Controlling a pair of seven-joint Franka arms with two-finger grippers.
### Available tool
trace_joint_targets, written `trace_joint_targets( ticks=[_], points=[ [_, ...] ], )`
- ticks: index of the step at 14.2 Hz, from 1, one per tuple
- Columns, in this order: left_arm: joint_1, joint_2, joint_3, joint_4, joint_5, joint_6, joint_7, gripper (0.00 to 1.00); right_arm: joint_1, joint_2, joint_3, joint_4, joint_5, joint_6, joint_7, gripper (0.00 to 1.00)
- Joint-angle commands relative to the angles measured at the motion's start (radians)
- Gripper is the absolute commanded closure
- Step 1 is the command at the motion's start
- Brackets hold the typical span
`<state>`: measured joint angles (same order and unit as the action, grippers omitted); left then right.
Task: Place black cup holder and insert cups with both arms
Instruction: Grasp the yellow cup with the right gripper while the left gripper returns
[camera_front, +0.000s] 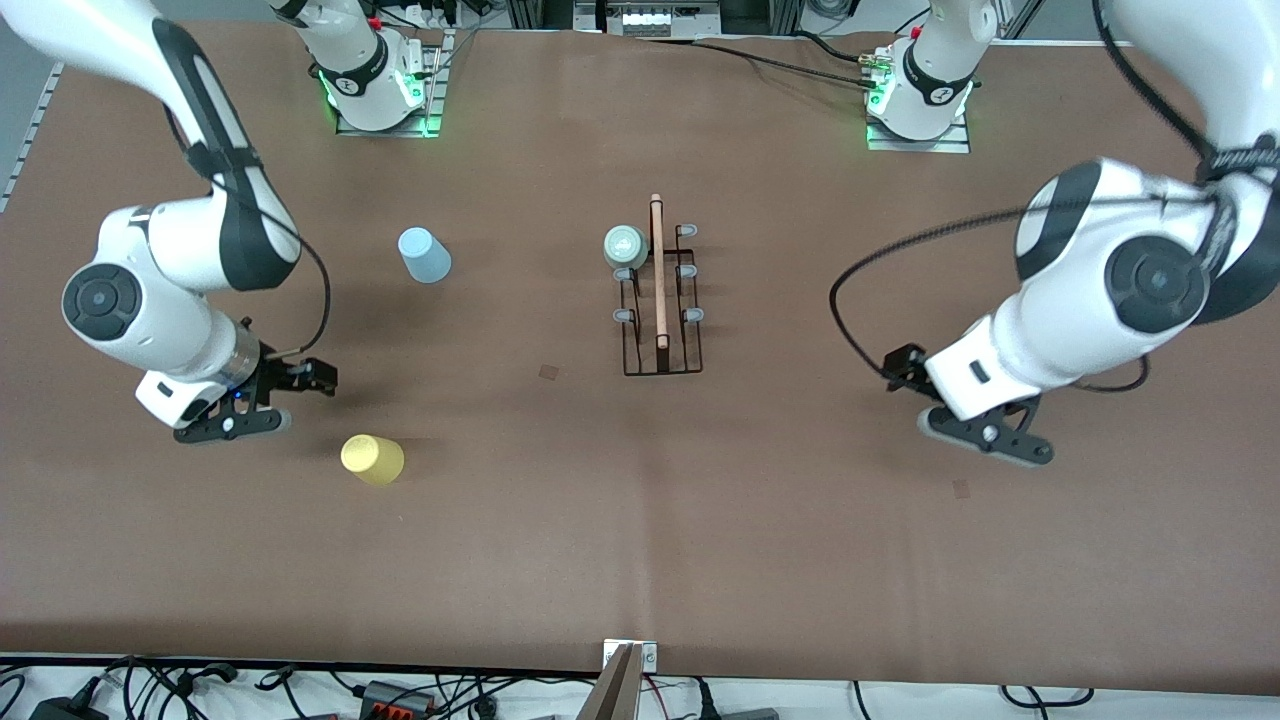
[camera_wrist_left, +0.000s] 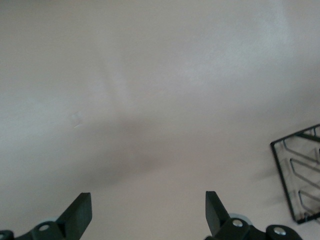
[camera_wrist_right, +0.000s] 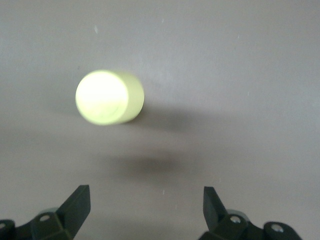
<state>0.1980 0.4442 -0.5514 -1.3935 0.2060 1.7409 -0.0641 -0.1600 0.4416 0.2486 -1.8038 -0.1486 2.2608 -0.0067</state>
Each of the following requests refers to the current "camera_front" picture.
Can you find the aluminium arm base plate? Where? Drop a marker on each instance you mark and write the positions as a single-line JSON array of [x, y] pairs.
[[920, 145], [435, 90]]

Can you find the small metal bracket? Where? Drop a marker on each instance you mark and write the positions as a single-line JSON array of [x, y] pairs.
[[648, 655]]

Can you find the power strip with plugs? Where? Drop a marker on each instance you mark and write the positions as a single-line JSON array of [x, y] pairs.
[[425, 12]]

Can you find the aluminium frame profile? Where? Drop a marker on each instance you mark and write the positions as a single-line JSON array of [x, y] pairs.
[[790, 15], [540, 12]]

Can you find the perforated metal rail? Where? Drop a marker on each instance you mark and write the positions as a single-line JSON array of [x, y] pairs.
[[30, 135]]

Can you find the black power adapter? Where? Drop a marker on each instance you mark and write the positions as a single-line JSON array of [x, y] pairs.
[[65, 710]]

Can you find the yellow plastic cup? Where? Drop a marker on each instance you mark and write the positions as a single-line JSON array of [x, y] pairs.
[[372, 460]]

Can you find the mint green plastic cup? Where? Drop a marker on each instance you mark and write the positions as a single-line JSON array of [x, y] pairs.
[[625, 246]]

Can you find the large table cover sheet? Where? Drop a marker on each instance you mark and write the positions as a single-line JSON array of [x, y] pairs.
[[700, 500]]

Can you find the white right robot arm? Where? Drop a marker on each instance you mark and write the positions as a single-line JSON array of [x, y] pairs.
[[150, 330]]

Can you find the black box orange connectors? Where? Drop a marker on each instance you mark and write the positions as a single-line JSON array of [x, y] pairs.
[[395, 698]]

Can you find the grey camera mount beam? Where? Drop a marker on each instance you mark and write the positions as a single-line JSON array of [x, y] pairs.
[[615, 695]]

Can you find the light blue plastic cup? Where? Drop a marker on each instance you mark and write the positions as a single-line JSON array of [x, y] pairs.
[[425, 255]]

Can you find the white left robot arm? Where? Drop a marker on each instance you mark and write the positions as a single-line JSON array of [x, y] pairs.
[[1080, 330]]

